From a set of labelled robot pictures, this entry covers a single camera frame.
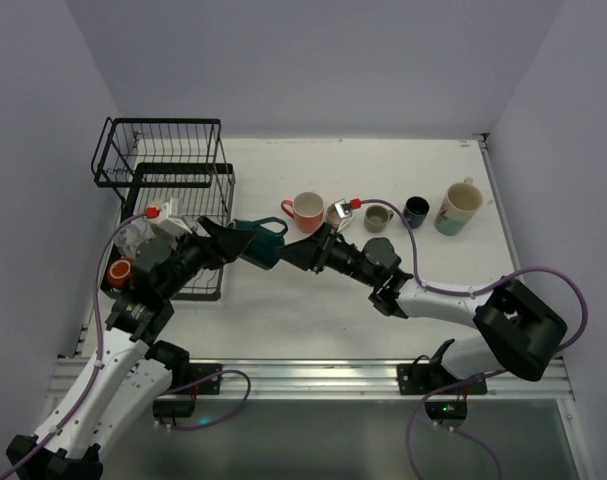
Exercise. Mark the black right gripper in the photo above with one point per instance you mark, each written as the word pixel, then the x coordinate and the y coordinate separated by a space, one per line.
pixel 320 251

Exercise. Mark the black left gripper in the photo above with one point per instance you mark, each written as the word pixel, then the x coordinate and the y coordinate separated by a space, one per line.
pixel 206 246

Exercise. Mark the dark teal mug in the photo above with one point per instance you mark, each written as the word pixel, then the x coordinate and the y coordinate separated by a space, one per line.
pixel 268 238

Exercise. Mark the large orange mug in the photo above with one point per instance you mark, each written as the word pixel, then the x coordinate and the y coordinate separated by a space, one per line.
pixel 306 209

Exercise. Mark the olive brown small mug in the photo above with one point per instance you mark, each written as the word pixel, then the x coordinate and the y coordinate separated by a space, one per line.
pixel 376 218

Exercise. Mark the clear faceted glass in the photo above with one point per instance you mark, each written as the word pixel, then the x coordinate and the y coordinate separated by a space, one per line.
pixel 129 239

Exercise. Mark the small orange red mug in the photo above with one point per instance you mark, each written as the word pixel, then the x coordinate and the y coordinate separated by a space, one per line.
pixel 119 273

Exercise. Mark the dark blue glazed mug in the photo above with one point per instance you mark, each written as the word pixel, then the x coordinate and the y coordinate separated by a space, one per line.
pixel 415 211

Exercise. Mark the tall cream teal coral mug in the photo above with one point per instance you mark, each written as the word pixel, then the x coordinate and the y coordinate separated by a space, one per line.
pixel 460 203

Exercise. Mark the speckled beige small cup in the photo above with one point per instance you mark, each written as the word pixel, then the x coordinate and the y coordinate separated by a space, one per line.
pixel 332 217

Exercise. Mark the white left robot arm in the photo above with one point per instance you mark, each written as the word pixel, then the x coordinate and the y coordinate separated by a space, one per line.
pixel 131 366

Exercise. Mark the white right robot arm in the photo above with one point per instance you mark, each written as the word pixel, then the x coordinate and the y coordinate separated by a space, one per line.
pixel 517 331

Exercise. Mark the left black controller box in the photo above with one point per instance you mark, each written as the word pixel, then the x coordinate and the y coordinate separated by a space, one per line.
pixel 169 411

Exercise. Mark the black controller box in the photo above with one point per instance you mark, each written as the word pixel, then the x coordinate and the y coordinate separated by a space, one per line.
pixel 169 411
pixel 447 413

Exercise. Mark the right black controller box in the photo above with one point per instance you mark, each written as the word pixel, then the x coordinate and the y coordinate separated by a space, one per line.
pixel 447 413

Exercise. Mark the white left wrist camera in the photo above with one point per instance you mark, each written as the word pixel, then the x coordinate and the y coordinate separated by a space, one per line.
pixel 166 219

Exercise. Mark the black wire dish rack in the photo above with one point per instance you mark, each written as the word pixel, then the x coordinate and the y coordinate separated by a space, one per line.
pixel 147 159

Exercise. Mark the aluminium mounting rail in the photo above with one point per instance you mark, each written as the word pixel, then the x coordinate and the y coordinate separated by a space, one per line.
pixel 354 380

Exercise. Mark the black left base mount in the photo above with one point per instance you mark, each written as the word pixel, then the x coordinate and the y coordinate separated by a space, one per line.
pixel 193 377

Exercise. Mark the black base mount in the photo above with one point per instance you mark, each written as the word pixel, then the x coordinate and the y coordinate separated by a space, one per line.
pixel 193 377
pixel 426 374

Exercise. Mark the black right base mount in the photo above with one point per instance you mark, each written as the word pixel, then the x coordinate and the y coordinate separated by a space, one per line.
pixel 426 374

